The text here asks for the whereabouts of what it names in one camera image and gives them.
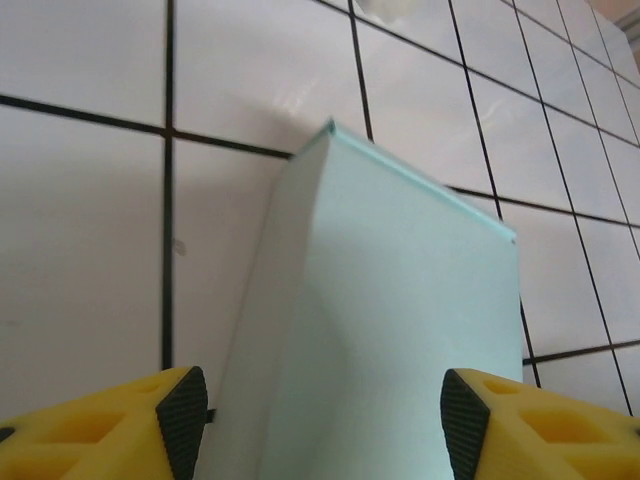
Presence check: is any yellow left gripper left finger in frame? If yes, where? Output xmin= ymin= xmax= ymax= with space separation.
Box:
xmin=0 ymin=366 xmax=209 ymax=480

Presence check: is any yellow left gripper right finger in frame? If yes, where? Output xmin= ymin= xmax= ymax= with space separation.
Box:
xmin=439 ymin=368 xmax=640 ymax=480

